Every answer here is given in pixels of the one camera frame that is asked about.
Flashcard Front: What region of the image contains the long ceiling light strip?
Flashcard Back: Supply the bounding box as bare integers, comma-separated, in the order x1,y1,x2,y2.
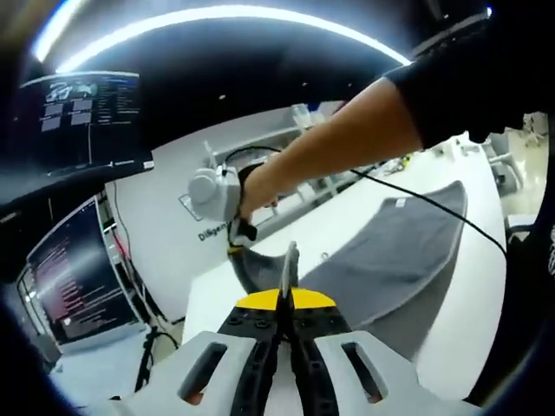
33,0,90,62
55,8,413,75

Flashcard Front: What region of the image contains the grey metal shelving unit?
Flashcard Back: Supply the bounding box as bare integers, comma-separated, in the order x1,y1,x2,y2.
202,101,391,226

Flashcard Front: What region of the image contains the person's black-clothed upper body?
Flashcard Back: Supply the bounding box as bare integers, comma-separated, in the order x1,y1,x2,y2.
383,0,555,278

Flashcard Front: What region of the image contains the pile of small tools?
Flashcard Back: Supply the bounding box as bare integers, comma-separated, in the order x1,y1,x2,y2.
388,152,413,174

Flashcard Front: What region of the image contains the person's right hand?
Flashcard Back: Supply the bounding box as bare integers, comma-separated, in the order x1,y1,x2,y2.
236,163,288,231

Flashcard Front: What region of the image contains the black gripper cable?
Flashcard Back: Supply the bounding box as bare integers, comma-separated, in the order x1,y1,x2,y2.
225,146,508,257

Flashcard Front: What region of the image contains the bundle of cables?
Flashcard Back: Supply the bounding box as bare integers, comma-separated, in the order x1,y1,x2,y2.
97,190,183,391

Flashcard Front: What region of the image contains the large dark monitor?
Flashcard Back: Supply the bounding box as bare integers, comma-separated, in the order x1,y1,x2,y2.
19,71,156,175

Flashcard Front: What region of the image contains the grey towel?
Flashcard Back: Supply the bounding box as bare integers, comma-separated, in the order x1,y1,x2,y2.
233,179,468,363

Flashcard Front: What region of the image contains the monitor with text lines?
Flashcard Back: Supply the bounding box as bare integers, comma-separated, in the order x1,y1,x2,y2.
25,201,145,347

